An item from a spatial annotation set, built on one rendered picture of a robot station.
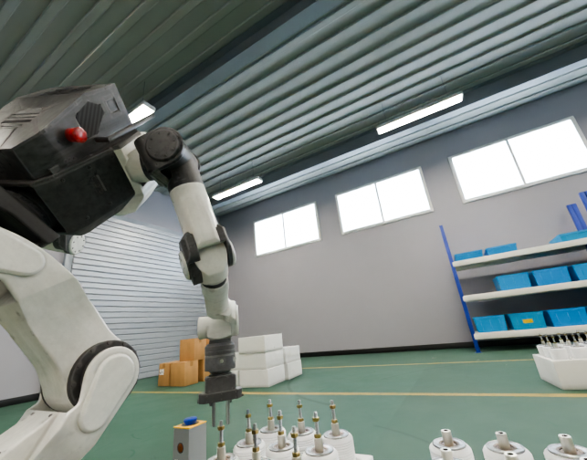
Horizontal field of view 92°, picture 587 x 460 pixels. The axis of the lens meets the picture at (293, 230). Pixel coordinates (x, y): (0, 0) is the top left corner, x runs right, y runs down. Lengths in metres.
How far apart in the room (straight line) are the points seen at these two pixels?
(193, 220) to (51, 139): 0.31
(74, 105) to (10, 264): 0.35
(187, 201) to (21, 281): 0.34
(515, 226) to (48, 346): 5.96
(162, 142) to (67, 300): 0.40
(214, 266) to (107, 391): 0.33
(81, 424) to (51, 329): 0.19
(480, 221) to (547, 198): 0.99
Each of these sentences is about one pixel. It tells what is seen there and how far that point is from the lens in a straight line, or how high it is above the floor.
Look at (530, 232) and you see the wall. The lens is 6.05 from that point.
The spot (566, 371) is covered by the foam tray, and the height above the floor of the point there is 0.11.
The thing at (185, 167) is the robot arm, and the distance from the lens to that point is 0.78.
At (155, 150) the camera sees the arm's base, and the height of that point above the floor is 0.99.
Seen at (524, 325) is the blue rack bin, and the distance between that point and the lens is 5.12.
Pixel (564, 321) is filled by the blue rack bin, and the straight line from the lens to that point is 5.21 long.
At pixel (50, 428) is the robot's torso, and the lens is 0.77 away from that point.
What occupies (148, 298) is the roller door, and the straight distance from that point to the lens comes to 6.58.
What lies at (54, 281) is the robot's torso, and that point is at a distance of 0.74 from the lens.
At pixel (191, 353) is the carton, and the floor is 0.40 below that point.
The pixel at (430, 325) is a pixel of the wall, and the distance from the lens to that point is 5.83.
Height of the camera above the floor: 0.56
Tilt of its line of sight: 20 degrees up
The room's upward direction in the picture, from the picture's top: 6 degrees counter-clockwise
